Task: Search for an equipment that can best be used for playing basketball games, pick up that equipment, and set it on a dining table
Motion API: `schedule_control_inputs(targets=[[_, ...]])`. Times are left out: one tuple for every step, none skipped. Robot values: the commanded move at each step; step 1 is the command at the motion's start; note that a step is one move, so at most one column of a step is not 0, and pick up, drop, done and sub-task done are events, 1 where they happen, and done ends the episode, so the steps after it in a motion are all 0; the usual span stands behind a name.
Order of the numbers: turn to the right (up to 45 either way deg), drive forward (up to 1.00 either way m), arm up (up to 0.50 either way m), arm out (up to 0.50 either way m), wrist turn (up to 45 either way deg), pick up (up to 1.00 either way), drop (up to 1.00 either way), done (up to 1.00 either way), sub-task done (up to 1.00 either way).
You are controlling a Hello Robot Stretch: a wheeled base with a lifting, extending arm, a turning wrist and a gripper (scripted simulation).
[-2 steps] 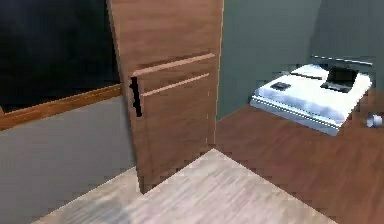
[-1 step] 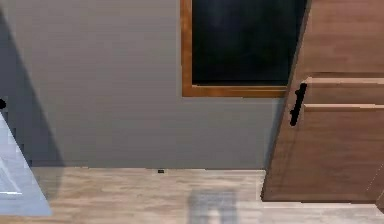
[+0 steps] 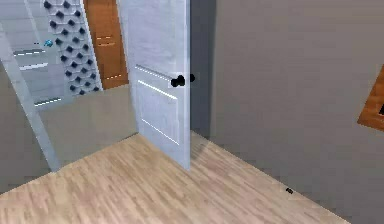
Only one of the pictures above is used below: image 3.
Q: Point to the black round door knob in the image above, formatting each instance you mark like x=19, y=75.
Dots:
x=178, y=81
x=192, y=78

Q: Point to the white panelled room door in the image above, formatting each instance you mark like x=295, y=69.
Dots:
x=160, y=50

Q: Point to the brown wooden cupboard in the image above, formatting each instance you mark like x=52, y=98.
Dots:
x=106, y=43

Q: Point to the small black floor object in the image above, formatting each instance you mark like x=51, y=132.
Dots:
x=289, y=190

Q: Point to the white honeycomb wine rack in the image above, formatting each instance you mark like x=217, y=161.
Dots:
x=71, y=46

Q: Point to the small blue object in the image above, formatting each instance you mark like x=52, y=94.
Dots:
x=48, y=43

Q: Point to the grey drawer cabinet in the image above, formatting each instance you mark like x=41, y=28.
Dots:
x=31, y=56

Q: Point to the wooden framed wall picture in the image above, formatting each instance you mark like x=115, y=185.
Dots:
x=373, y=108

